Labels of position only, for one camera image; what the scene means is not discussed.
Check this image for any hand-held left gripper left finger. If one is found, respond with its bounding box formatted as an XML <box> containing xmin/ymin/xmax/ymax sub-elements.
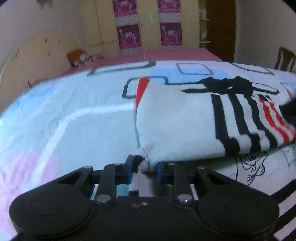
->
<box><xmin>57</xmin><ymin>154</ymin><xmax>135</xmax><ymax>206</ymax></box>

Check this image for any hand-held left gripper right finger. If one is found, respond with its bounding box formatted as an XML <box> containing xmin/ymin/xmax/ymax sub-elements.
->
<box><xmin>155</xmin><ymin>162</ymin><xmax>232</xmax><ymax>206</ymax></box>

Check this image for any purple wall poster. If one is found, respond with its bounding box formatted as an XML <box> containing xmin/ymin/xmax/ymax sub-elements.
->
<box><xmin>112</xmin><ymin>0</ymin><xmax>139</xmax><ymax>26</ymax></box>
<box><xmin>116</xmin><ymin>24</ymin><xmax>142</xmax><ymax>56</ymax></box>
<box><xmin>157</xmin><ymin>0</ymin><xmax>181</xmax><ymax>23</ymax></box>
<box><xmin>160</xmin><ymin>22</ymin><xmax>183</xmax><ymax>48</ymax></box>

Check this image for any white blue printed blanket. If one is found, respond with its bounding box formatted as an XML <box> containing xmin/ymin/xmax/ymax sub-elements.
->
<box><xmin>0</xmin><ymin>60</ymin><xmax>296</xmax><ymax>241</ymax></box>

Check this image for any pink bed sheet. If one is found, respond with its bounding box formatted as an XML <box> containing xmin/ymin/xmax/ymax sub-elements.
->
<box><xmin>61</xmin><ymin>47</ymin><xmax>223</xmax><ymax>78</ymax></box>

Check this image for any brown wooden door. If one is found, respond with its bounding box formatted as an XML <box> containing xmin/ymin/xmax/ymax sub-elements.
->
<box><xmin>206</xmin><ymin>0</ymin><xmax>237</xmax><ymax>62</ymax></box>

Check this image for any cream wardrobe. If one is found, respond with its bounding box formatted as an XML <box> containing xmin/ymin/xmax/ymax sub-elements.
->
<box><xmin>79</xmin><ymin>0</ymin><xmax>202</xmax><ymax>58</ymax></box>

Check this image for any white black red striped sweater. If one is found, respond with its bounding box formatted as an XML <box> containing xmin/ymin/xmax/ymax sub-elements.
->
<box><xmin>128</xmin><ymin>76</ymin><xmax>296</xmax><ymax>197</ymax></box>

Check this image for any dark wooden chair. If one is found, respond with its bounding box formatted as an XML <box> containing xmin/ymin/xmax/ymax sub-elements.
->
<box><xmin>274</xmin><ymin>46</ymin><xmax>296</xmax><ymax>73</ymax></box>

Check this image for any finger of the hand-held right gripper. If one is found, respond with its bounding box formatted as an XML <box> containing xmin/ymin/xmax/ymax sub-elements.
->
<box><xmin>279</xmin><ymin>98</ymin><xmax>296</xmax><ymax>124</ymax></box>

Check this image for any cream curved headboard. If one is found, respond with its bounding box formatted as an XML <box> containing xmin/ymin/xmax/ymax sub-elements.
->
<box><xmin>0</xmin><ymin>30</ymin><xmax>84</xmax><ymax>93</ymax></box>

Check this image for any cream wall shelf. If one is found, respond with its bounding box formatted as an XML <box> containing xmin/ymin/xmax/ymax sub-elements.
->
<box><xmin>198</xmin><ymin>0</ymin><xmax>211</xmax><ymax>45</ymax></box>

